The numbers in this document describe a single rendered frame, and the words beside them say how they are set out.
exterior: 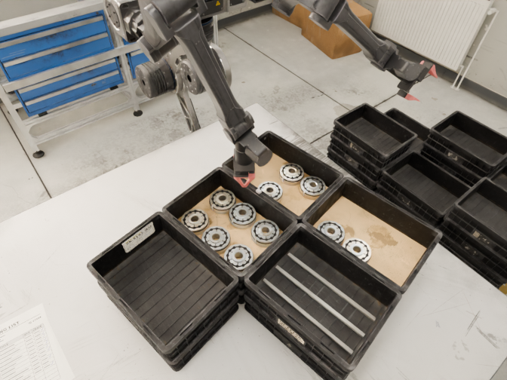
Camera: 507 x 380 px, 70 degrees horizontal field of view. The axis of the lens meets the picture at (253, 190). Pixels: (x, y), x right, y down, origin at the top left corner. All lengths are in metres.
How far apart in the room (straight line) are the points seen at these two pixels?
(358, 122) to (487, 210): 0.88
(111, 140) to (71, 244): 1.60
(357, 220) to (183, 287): 0.69
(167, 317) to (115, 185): 0.76
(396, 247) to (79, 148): 2.45
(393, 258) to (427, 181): 1.05
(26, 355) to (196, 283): 0.59
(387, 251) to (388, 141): 1.09
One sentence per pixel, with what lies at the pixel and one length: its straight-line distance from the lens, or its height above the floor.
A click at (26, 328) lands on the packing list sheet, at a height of 0.70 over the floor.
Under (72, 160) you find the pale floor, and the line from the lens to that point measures 3.06.
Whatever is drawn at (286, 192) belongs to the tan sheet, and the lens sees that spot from 1.49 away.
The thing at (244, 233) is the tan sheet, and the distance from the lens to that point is 1.36.
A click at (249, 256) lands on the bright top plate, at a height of 0.86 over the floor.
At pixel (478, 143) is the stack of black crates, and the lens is 2.62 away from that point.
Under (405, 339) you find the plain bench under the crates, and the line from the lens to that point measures 1.44.
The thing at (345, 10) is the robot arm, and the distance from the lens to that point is 1.10.
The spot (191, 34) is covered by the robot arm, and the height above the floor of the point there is 1.61.
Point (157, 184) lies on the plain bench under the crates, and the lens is 1.73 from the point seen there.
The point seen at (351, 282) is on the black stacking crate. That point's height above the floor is 0.83.
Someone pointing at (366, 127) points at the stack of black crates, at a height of 0.49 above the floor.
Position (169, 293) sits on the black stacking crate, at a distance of 1.27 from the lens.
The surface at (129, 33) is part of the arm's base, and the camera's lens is 1.27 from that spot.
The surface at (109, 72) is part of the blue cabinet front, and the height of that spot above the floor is 0.44.
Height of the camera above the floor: 1.96
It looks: 50 degrees down
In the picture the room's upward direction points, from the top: 2 degrees clockwise
